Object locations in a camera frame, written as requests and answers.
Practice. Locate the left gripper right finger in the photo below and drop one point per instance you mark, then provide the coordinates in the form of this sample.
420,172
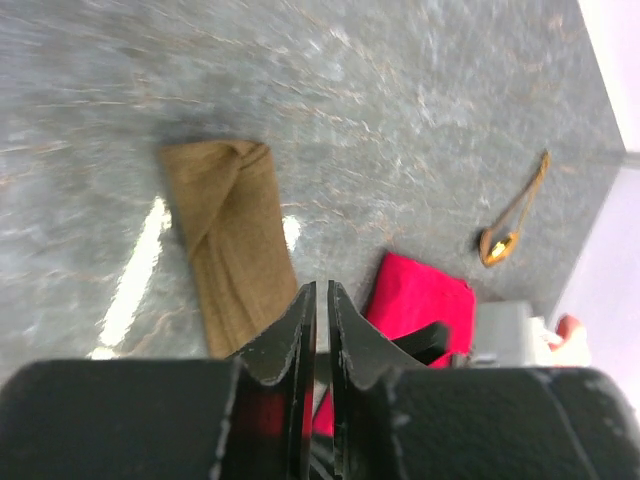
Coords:
395,418

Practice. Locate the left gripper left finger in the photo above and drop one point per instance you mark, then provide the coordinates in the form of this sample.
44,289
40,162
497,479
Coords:
246,417

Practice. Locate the gold spoon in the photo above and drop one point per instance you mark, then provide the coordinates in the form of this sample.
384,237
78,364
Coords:
500,247

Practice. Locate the copper brown spoon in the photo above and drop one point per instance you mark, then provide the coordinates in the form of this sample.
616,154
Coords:
505,215

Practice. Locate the brown fabric napkin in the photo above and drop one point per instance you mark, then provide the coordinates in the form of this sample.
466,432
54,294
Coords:
227,199

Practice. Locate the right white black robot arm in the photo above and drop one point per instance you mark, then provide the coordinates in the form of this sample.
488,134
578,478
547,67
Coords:
430,344

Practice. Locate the red folded cloth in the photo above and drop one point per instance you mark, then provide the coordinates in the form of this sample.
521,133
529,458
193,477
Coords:
408,296

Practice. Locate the white plastic basket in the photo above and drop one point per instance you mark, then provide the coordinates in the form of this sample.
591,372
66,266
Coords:
508,334

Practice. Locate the salmon pink cloth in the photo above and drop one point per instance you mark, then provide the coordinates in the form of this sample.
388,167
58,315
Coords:
570,331

